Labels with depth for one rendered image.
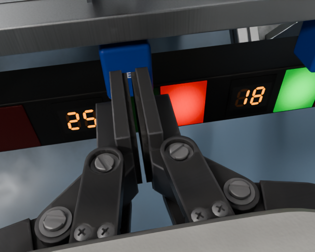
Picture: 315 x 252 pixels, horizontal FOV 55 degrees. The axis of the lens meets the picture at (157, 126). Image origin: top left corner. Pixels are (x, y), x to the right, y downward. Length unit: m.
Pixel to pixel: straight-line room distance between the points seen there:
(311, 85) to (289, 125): 0.74
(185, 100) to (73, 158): 0.69
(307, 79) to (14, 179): 0.81
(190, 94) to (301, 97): 0.08
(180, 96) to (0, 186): 0.78
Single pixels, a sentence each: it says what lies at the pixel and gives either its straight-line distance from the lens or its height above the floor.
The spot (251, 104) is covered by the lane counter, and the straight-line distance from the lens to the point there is 0.22.
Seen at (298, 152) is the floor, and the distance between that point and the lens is 0.98.
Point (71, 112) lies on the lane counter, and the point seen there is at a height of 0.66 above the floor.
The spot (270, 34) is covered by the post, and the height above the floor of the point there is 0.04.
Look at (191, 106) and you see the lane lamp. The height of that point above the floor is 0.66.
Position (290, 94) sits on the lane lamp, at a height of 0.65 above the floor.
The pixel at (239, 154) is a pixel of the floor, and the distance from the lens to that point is 0.91.
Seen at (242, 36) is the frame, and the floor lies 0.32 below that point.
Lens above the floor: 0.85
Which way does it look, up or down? 85 degrees down
